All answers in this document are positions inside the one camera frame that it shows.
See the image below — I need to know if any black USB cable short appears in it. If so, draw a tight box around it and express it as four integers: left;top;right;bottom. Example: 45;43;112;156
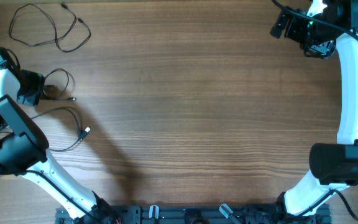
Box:
42;68;77;101

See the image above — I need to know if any thin black brown cable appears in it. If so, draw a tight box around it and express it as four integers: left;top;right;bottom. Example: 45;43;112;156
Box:
8;2;92;53

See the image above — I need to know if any black USB cable long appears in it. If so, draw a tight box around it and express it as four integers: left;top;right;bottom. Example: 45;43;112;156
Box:
30;106;91;152

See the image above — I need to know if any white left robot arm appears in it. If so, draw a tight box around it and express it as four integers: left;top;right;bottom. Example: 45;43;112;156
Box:
0;68;121;223

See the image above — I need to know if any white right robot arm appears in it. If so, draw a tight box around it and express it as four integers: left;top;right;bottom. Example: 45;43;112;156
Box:
270;1;358;222

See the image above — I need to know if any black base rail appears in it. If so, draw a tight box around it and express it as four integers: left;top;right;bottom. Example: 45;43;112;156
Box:
54;203;332;224

